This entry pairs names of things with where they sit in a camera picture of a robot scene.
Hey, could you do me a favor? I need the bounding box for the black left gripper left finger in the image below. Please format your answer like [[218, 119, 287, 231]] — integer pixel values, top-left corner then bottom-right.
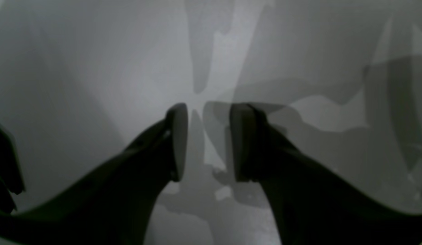
[[0, 103, 188, 245]]

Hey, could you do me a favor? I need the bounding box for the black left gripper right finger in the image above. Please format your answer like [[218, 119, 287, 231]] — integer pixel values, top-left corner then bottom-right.
[[230, 103, 422, 245]]

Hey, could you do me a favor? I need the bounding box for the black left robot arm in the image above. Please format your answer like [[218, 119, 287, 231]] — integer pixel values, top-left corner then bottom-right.
[[0, 103, 422, 245]]

